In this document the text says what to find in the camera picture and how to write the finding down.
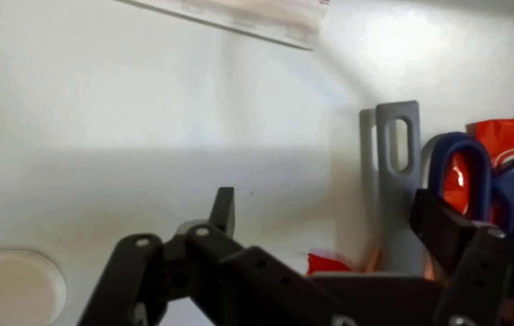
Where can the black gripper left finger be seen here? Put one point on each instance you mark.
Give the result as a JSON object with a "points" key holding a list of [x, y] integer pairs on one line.
{"points": [[228, 283]]}

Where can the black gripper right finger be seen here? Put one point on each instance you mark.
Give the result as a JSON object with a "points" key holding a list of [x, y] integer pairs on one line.
{"points": [[476, 257]]}

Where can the grey spatula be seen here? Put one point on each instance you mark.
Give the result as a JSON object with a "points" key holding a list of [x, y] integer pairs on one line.
{"points": [[391, 170]]}

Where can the white strip in drawer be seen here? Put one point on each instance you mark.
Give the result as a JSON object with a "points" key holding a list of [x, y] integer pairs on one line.
{"points": [[286, 22]]}

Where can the red ribbon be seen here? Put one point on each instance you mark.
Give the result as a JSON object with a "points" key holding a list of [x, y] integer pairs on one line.
{"points": [[326, 263]]}

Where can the white oval bottle opener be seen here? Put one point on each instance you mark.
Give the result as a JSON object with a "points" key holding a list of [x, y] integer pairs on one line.
{"points": [[32, 290]]}

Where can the blue handled scissors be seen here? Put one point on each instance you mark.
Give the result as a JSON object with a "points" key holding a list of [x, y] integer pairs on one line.
{"points": [[490, 190]]}

